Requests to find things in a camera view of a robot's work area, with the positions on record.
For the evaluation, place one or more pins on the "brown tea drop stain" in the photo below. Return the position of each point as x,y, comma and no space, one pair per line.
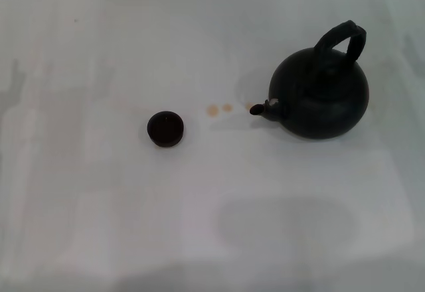
212,110

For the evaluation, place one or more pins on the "black round teapot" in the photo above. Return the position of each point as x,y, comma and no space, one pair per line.
322,106

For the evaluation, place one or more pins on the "small dark teacup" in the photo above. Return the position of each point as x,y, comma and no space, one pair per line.
166,127

